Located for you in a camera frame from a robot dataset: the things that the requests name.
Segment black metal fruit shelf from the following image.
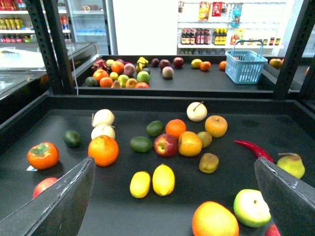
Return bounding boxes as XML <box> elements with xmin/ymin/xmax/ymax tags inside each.
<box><xmin>0</xmin><ymin>0</ymin><xmax>315</xmax><ymax>236</ymax></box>

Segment far green apple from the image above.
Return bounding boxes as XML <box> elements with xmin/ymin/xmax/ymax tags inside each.
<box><xmin>137</xmin><ymin>71</ymin><xmax>151</xmax><ymax>84</ymax></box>

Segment far peach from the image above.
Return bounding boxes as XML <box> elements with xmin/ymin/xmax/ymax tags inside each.
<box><xmin>162</xmin><ymin>66</ymin><xmax>174</xmax><ymax>79</ymax></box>

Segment small green yellow fruit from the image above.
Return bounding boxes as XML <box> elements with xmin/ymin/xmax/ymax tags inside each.
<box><xmin>197</xmin><ymin>131</ymin><xmax>213</xmax><ymax>148</ymax></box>

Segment white pear with stem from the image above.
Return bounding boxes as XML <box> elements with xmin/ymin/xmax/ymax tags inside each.
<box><xmin>187</xmin><ymin>102</ymin><xmax>208</xmax><ymax>122</ymax></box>

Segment yellow banana bunch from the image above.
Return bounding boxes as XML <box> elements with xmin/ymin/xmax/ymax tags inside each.
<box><xmin>136</xmin><ymin>57</ymin><xmax>149</xmax><ymax>73</ymax></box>

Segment red apple near left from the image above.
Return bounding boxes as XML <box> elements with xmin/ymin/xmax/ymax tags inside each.
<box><xmin>32</xmin><ymin>177</ymin><xmax>58</xmax><ymax>198</ymax></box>

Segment green avocado upper centre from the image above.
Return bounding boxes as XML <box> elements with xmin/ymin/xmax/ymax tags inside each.
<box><xmin>146</xmin><ymin>120</ymin><xmax>164</xmax><ymax>137</ymax></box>

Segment large orange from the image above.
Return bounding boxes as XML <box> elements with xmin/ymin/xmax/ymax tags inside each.
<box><xmin>88</xmin><ymin>135</ymin><xmax>119</xmax><ymax>167</ymax></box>

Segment glass freezer chest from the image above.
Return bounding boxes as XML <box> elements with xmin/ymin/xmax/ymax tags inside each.
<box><xmin>0</xmin><ymin>42</ymin><xmax>100</xmax><ymax>99</ymax></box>

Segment yellow green pear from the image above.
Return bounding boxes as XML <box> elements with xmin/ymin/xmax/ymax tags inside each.
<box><xmin>277</xmin><ymin>153</ymin><xmax>305</xmax><ymax>179</ymax></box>

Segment orange yellow mango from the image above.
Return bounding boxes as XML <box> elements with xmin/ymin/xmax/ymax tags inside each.
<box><xmin>192</xmin><ymin>201</ymin><xmax>239</xmax><ymax>236</ymax></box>

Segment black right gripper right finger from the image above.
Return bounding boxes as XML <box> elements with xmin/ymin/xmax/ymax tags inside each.
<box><xmin>254</xmin><ymin>157</ymin><xmax>315</xmax><ymax>236</ymax></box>

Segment small blue basket far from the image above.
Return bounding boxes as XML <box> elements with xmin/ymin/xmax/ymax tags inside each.
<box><xmin>225</xmin><ymin>40</ymin><xmax>268</xmax><ymax>85</ymax></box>

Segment small orange mandarin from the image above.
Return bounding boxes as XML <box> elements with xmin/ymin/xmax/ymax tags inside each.
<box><xmin>165</xmin><ymin>119</ymin><xmax>187</xmax><ymax>140</ymax></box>

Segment white drinks shelf left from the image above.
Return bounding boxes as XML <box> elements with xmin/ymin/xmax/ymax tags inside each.
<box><xmin>0</xmin><ymin>0</ymin><xmax>71</xmax><ymax>43</ymax></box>

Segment golden yellow apple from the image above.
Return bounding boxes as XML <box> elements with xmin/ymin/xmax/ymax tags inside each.
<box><xmin>205</xmin><ymin>115</ymin><xmax>228</xmax><ymax>138</ymax></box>

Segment red chili pepper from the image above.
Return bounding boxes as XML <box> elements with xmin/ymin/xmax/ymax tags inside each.
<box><xmin>234</xmin><ymin>140</ymin><xmax>274</xmax><ymax>163</ymax></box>

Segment dark green avocado left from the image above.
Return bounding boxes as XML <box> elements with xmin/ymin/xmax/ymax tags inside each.
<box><xmin>63</xmin><ymin>130</ymin><xmax>81</xmax><ymax>148</ymax></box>

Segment white goods shelf right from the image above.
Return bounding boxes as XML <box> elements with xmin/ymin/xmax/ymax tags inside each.
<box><xmin>177</xmin><ymin>0</ymin><xmax>294</xmax><ymax>56</ymax></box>

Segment yellow lemon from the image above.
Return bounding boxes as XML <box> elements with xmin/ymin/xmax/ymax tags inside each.
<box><xmin>129</xmin><ymin>171</ymin><xmax>151</xmax><ymax>199</ymax></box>
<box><xmin>152</xmin><ymin>164</ymin><xmax>175</xmax><ymax>196</ymax></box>
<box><xmin>191</xmin><ymin>59</ymin><xmax>202</xmax><ymax>69</ymax></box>

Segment brown green kiwi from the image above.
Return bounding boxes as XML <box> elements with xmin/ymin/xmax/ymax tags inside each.
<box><xmin>199</xmin><ymin>153</ymin><xmax>220</xmax><ymax>174</ymax></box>

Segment orange persimmon green leaf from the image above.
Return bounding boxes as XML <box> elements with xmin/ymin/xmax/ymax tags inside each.
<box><xmin>27</xmin><ymin>142</ymin><xmax>60</xmax><ymax>170</ymax></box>

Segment green avocado lower centre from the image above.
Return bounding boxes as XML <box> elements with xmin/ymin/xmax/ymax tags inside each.
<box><xmin>130</xmin><ymin>136</ymin><xmax>153</xmax><ymax>153</ymax></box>

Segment red fruit near corner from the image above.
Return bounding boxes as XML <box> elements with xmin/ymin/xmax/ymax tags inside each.
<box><xmin>265</xmin><ymin>224</ymin><xmax>281</xmax><ymax>236</ymax></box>

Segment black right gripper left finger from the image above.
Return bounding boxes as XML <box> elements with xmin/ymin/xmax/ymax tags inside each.
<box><xmin>0</xmin><ymin>157</ymin><xmax>95</xmax><ymax>236</ymax></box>

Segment pink dragon fruit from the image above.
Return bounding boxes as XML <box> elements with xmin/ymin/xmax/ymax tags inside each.
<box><xmin>92</xmin><ymin>59</ymin><xmax>110</xmax><ymax>72</ymax></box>

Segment green white apple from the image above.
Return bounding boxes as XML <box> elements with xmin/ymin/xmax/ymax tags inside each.
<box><xmin>233</xmin><ymin>189</ymin><xmax>271</xmax><ymax>228</ymax></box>

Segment red yellow apple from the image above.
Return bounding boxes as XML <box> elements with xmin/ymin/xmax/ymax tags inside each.
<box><xmin>154</xmin><ymin>134</ymin><xmax>178</xmax><ymax>157</ymax></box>

